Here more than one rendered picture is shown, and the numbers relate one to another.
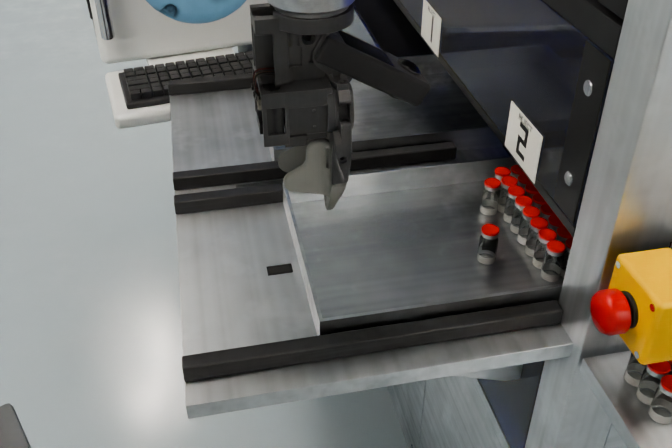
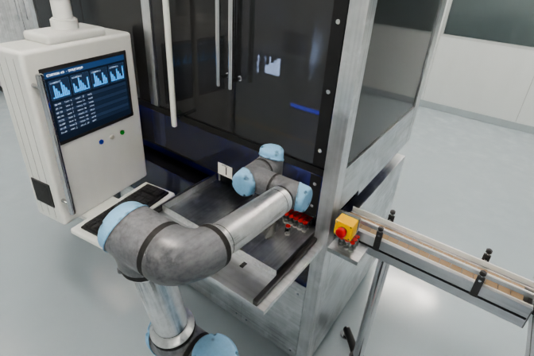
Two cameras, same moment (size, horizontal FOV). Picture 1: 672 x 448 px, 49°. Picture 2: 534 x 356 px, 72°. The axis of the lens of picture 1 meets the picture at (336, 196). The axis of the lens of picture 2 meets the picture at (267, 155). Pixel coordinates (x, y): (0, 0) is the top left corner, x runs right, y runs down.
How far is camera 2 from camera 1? 0.85 m
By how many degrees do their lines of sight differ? 38
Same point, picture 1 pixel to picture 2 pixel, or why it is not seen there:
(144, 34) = (80, 205)
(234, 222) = not seen: hidden behind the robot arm
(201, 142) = not seen: hidden behind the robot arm
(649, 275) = (345, 221)
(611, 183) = (328, 203)
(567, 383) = (323, 255)
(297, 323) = (264, 276)
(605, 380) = (335, 249)
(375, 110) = (211, 202)
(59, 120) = not seen: outside the picture
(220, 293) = (236, 280)
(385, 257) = (265, 246)
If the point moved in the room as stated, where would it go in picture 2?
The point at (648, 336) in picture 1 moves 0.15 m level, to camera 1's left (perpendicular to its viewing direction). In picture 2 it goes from (350, 234) to (324, 252)
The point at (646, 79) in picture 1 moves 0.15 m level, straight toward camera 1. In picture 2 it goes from (335, 180) to (356, 205)
